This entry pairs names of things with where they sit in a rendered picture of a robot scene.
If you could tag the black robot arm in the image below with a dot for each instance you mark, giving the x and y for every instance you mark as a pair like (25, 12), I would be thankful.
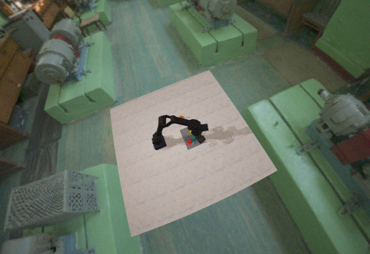
(193, 125)

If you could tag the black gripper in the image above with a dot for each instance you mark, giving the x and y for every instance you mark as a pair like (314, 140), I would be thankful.
(199, 137)

